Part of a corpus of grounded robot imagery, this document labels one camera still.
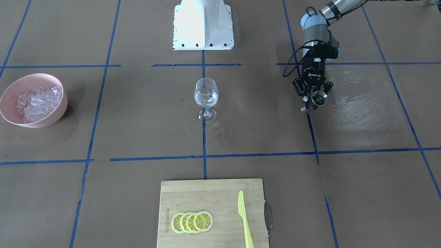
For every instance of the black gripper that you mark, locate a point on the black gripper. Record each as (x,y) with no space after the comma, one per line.
(314,73)

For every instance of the steel jigger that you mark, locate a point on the steel jigger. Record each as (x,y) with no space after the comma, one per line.
(319,98)

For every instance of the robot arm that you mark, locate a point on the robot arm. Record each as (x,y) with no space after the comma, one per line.
(315,24)

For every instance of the clear wine glass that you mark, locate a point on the clear wine glass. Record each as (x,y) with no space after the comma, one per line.
(206,96)

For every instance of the pile of ice cubes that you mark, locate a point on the pile of ice cubes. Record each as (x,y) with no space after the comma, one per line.
(38,104)

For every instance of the yellow plastic knife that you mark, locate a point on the yellow plastic knife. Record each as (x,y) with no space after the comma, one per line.
(243,214)

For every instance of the bamboo cutting board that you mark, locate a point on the bamboo cutting board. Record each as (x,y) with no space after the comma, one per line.
(219,197)

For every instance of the lemon slice three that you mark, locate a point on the lemon slice three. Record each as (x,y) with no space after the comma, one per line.
(189,221)

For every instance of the lemon slice two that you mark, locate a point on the lemon slice two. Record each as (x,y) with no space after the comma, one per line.
(183,224)

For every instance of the lemon slice one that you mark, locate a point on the lemon slice one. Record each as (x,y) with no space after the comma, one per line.
(176,223)

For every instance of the pink bowl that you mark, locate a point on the pink bowl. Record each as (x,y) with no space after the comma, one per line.
(29,83)

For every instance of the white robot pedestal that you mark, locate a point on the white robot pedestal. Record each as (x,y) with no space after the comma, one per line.
(202,25)

